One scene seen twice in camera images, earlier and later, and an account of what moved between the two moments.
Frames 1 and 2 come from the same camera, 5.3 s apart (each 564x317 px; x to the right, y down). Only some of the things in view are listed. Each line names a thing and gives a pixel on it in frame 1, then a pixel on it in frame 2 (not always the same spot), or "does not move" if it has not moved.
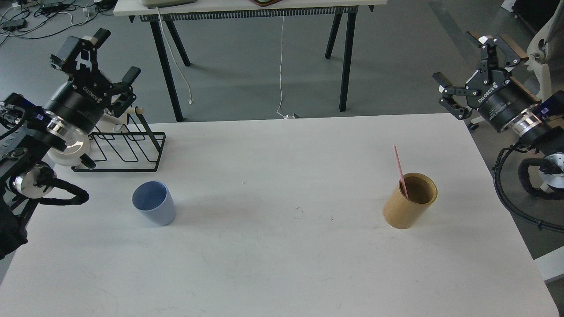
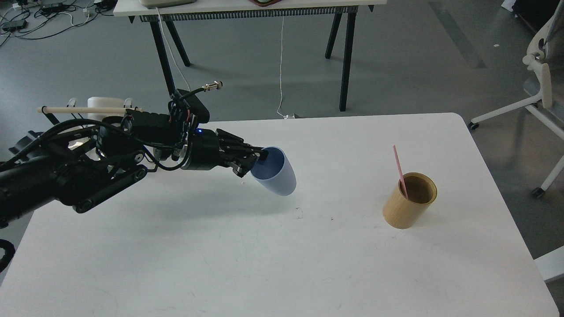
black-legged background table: [169, 80] does not move
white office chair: [545, 56] does not move
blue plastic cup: [153, 199] to [275, 173]
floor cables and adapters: [26, 19] does not move
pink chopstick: [401, 172] does not move
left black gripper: [80, 102] to [205, 152]
